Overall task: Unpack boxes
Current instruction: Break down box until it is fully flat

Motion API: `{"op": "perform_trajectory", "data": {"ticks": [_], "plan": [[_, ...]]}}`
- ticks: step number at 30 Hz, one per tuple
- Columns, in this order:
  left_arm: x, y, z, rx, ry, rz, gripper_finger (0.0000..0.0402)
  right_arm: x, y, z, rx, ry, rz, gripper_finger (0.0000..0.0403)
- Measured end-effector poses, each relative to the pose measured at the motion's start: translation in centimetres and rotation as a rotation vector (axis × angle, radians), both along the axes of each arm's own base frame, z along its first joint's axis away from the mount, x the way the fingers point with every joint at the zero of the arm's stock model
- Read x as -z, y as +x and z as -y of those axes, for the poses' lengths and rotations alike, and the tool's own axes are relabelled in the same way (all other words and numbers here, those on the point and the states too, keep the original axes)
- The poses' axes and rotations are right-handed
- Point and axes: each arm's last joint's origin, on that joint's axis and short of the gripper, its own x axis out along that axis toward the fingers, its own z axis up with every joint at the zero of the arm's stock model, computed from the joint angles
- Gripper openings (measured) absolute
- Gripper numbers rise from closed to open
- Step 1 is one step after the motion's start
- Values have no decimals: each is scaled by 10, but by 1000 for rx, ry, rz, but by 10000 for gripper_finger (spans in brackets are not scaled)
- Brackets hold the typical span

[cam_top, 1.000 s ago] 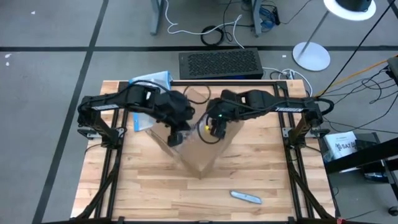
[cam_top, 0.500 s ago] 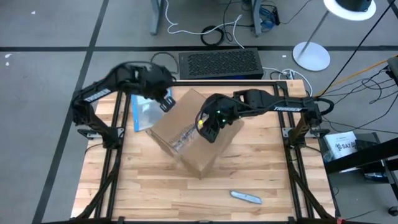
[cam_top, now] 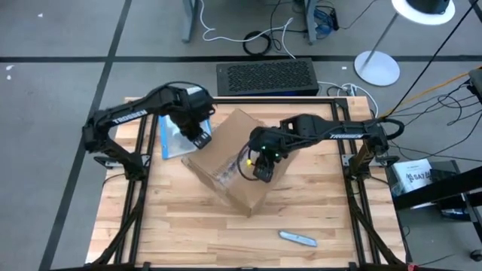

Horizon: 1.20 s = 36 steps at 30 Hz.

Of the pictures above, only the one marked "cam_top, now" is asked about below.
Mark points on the red clamp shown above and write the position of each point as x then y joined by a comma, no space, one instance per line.
413,267

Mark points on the clear packing tape strip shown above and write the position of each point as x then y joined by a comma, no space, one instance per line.
226,171

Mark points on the white printed box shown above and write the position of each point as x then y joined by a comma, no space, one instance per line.
414,175

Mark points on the grey device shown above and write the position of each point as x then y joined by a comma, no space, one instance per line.
476,84

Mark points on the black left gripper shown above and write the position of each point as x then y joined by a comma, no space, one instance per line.
192,109

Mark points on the white round-base pole stand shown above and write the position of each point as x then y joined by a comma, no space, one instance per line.
376,68

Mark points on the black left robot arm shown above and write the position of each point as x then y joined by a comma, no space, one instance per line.
128,116

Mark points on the black metal table frame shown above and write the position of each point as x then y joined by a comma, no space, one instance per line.
282,101

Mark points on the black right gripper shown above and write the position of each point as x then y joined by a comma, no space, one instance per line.
271,143

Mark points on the black tower on white base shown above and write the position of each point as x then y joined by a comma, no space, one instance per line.
429,5

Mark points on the black caster wheel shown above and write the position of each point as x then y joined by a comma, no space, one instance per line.
476,256

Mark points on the brown cardboard box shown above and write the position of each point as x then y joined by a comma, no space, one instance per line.
233,143

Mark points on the grey metal bar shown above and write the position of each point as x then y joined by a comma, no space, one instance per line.
297,238

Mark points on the grey desk leg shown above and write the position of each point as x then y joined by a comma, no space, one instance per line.
310,26
190,22

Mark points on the black cart frame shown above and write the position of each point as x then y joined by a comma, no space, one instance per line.
452,184

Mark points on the grey mounting plate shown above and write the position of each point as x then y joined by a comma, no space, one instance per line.
348,160
109,162

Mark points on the black perforated computer tower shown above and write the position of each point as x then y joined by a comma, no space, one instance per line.
267,77

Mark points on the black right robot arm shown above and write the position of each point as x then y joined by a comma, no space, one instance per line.
346,131

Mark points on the mesh pouch with blue trim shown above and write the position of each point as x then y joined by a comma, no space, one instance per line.
171,141

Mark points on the white power strip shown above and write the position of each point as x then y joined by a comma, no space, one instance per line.
352,90

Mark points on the black power strip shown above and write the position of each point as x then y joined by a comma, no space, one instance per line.
333,19

